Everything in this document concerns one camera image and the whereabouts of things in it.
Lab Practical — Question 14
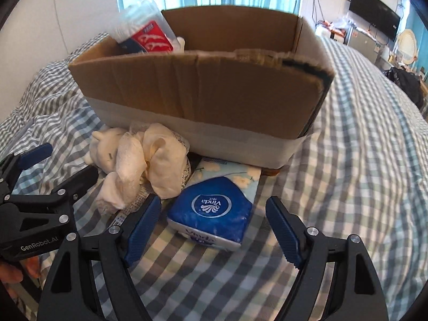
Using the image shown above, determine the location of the cream lace cloth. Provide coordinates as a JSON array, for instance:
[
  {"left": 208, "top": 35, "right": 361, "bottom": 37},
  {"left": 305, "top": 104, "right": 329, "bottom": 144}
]
[{"left": 95, "top": 123, "right": 191, "bottom": 214}]

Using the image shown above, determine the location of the blue Vinda tissue pack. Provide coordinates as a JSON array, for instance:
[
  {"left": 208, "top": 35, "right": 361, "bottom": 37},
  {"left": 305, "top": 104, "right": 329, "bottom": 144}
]
[{"left": 167, "top": 157, "right": 262, "bottom": 251}]

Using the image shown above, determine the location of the clear plastic cotton swab jar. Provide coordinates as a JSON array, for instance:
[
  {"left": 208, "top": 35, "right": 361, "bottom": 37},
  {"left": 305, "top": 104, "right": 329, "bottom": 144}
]
[{"left": 107, "top": 0, "right": 181, "bottom": 54}]

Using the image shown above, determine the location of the person's left hand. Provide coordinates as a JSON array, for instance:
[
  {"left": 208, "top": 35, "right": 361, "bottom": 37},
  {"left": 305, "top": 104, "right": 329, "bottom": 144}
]
[{"left": 0, "top": 257, "right": 41, "bottom": 301}]

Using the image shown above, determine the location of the white plush toy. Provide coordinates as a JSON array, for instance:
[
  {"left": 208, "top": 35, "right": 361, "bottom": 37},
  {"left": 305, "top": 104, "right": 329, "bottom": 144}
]
[{"left": 83, "top": 128, "right": 126, "bottom": 174}]

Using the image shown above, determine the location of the checkered bed cover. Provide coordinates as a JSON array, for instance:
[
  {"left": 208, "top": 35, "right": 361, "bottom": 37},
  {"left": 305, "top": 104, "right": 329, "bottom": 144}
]
[{"left": 1, "top": 35, "right": 427, "bottom": 320}]

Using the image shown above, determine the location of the brown cardboard box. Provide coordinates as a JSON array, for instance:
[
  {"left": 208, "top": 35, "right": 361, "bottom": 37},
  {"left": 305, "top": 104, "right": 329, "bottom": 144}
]
[{"left": 69, "top": 5, "right": 334, "bottom": 170}]

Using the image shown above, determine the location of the black clothes pile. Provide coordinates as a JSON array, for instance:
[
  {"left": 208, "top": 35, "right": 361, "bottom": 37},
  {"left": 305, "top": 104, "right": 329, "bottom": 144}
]
[{"left": 383, "top": 67, "right": 424, "bottom": 110}]

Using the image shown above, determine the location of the white oval mirror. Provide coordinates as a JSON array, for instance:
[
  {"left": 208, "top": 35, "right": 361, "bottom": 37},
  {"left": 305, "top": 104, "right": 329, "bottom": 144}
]
[{"left": 397, "top": 29, "right": 418, "bottom": 65}]

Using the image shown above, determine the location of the silver small fridge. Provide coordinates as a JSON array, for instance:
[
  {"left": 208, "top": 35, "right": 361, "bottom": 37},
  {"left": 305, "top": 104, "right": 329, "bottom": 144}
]
[{"left": 346, "top": 28, "right": 380, "bottom": 64}]

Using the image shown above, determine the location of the teal side curtain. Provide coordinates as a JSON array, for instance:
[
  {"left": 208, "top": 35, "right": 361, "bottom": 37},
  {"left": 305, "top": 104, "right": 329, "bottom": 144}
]
[{"left": 406, "top": 4, "right": 428, "bottom": 74}]

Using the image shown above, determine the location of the black wall television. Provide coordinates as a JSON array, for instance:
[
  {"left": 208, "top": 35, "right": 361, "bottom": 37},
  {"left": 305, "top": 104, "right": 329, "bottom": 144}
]
[{"left": 349, "top": 0, "right": 400, "bottom": 41}]

